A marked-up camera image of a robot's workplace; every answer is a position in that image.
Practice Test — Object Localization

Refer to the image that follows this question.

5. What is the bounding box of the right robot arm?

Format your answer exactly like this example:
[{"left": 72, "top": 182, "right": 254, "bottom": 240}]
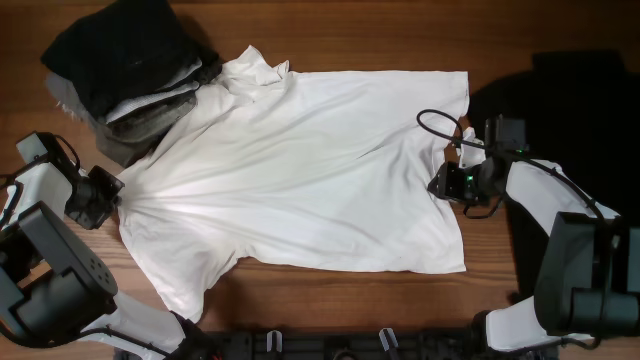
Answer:
[{"left": 428, "top": 117, "right": 639, "bottom": 355}]

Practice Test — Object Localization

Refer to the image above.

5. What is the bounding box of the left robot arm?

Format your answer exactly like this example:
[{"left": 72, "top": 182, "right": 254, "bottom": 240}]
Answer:
[{"left": 1, "top": 132, "right": 220, "bottom": 359}]

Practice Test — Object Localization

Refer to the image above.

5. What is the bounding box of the black folded garment on stack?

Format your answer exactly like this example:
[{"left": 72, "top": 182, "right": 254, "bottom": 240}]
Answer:
[{"left": 41, "top": 0, "right": 221, "bottom": 118}]

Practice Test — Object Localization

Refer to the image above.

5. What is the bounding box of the grey folded garments stack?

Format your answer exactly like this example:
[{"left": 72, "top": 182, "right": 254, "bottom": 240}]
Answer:
[{"left": 45, "top": 60, "right": 222, "bottom": 168}]

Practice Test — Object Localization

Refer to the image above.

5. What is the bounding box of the white t-shirt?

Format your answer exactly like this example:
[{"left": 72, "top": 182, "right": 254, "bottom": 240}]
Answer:
[{"left": 118, "top": 47, "right": 469, "bottom": 321}]

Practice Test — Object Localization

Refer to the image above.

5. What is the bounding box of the black garment at right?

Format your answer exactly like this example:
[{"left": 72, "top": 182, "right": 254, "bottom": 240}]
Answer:
[{"left": 467, "top": 48, "right": 640, "bottom": 301}]

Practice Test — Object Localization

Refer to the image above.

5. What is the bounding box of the black base rail with clips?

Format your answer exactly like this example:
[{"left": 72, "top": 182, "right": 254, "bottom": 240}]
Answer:
[{"left": 113, "top": 327, "right": 559, "bottom": 360}]

